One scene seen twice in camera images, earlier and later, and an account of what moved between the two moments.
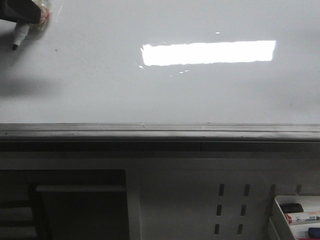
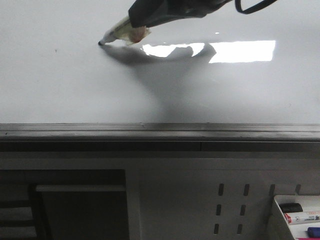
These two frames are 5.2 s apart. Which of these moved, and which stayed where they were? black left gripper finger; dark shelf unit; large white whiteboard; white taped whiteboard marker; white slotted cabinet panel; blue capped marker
Moved: black left gripper finger; white taped whiteboard marker
Stayed: dark shelf unit; large white whiteboard; white slotted cabinet panel; blue capped marker
